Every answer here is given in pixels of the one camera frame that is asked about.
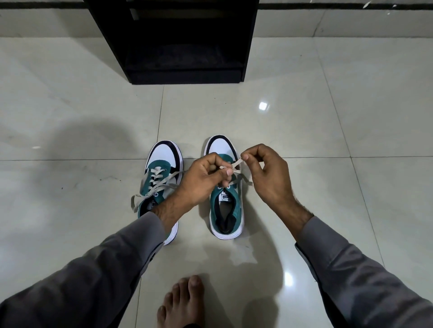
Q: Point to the person's left hand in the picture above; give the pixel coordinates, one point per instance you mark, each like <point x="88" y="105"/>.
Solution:
<point x="198" y="182"/>

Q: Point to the person's bare foot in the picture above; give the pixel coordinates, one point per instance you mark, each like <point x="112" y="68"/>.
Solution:
<point x="184" y="304"/>

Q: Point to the teal and white sneaker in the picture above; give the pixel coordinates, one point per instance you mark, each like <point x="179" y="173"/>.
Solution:
<point x="161" y="158"/>
<point x="226" y="209"/>

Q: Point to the person's right hand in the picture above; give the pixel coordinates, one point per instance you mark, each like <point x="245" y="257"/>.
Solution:
<point x="274" y="182"/>

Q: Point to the person's left thumb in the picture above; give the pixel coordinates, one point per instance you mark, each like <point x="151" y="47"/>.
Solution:
<point x="221" y="177"/>

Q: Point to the person's left forearm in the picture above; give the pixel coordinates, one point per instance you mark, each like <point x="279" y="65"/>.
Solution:
<point x="101" y="267"/>

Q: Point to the black wooden shelf unit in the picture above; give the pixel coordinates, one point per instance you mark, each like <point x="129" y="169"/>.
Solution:
<point x="182" y="44"/>

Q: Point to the person's right forearm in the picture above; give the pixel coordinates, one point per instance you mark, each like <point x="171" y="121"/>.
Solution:
<point x="348" y="270"/>

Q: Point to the person's right thumb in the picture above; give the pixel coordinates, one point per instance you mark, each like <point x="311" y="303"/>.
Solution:
<point x="249" y="169"/>

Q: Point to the beige shoelace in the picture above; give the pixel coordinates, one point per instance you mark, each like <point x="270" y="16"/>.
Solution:
<point x="236" y="165"/>
<point x="156" y="184"/>

